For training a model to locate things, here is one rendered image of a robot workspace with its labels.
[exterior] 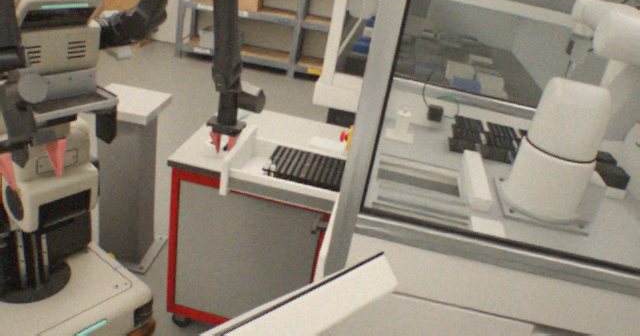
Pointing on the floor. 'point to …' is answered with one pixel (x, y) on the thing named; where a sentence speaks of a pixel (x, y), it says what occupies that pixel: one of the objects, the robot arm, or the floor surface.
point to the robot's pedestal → (131, 180)
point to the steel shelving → (294, 61)
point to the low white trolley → (237, 230)
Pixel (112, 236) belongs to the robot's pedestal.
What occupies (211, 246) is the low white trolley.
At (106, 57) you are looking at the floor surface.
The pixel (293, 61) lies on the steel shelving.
